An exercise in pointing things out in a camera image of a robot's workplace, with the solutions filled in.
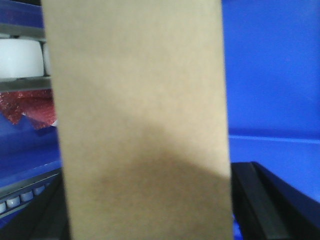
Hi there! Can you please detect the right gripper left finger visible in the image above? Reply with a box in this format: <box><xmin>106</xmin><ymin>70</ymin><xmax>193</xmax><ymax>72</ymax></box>
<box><xmin>0</xmin><ymin>174</ymin><xmax>70</xmax><ymax>240</ymax></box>

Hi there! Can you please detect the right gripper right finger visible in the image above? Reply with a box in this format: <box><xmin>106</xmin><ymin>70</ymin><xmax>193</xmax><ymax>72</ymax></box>
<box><xmin>231</xmin><ymin>162</ymin><xmax>320</xmax><ymax>240</ymax></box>

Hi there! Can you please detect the brown cardboard box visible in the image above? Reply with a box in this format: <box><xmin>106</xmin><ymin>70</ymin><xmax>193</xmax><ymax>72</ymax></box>
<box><xmin>42</xmin><ymin>0</ymin><xmax>234</xmax><ymax>240</ymax></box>

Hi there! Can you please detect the blue shelf bin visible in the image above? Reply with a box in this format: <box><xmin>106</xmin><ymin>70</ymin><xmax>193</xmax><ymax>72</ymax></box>
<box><xmin>222</xmin><ymin>0</ymin><xmax>320</xmax><ymax>201</ymax></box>

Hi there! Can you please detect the white roll on shelf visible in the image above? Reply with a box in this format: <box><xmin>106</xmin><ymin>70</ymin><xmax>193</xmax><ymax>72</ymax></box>
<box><xmin>0</xmin><ymin>38</ymin><xmax>52</xmax><ymax>82</ymax></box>

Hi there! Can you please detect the red glittery packet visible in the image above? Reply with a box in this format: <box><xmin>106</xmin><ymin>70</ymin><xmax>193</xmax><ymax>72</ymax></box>
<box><xmin>0</xmin><ymin>89</ymin><xmax>58</xmax><ymax>130</ymax></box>

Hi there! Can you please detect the grey shelf roller rail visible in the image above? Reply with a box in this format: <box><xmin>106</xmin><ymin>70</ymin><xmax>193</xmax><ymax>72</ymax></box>
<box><xmin>0</xmin><ymin>170</ymin><xmax>61</xmax><ymax>219</ymax></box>

